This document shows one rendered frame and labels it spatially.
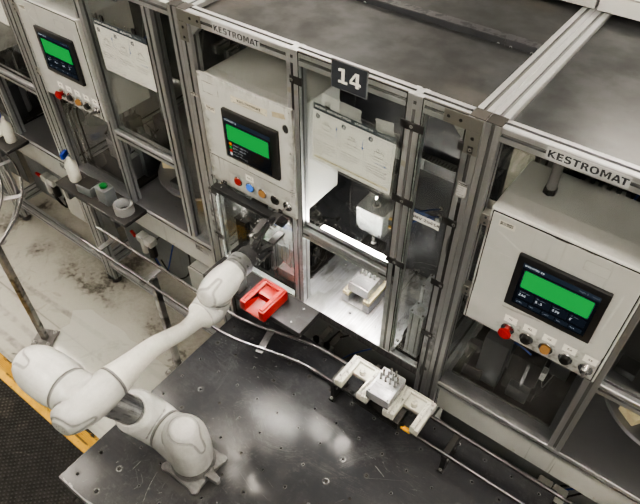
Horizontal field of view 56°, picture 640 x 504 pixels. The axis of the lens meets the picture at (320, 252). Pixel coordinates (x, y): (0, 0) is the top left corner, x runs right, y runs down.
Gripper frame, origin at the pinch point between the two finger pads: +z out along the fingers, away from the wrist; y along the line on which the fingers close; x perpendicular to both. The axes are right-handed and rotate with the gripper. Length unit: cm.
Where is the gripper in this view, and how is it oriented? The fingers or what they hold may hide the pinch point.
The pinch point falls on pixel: (276, 227)
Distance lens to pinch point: 219.5
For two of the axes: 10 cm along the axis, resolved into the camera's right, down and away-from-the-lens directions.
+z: 5.1, -5.9, 6.3
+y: -0.6, -7.6, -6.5
